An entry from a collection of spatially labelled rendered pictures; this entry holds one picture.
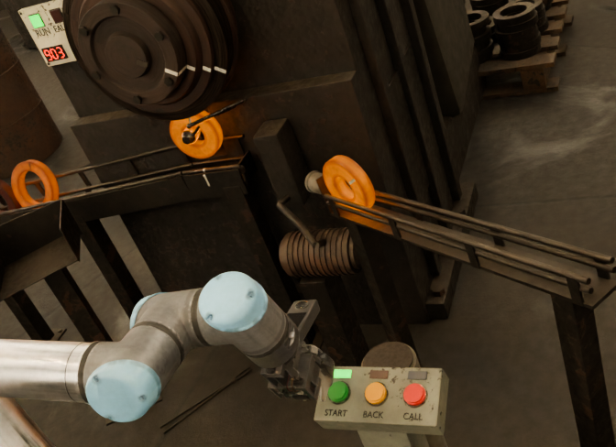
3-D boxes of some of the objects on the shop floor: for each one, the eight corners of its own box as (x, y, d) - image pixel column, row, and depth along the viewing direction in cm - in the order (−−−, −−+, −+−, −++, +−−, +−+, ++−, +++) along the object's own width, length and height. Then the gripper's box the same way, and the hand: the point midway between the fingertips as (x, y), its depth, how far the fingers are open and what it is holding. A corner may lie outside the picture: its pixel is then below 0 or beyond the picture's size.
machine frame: (240, 212, 335) (48, -216, 244) (479, 190, 287) (350, -349, 197) (167, 327, 281) (-115, -169, 190) (447, 324, 233) (248, -335, 143)
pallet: (318, 121, 387) (291, 43, 364) (363, 52, 446) (342, -18, 423) (558, 91, 331) (544, -3, 309) (574, 16, 390) (562, -67, 368)
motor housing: (342, 354, 237) (287, 222, 210) (408, 355, 228) (359, 216, 200) (330, 386, 228) (270, 251, 200) (399, 388, 218) (346, 246, 191)
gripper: (245, 373, 119) (299, 419, 135) (294, 374, 115) (345, 420, 131) (256, 323, 124) (307, 374, 140) (305, 323, 120) (352, 375, 136)
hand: (325, 379), depth 136 cm, fingers closed
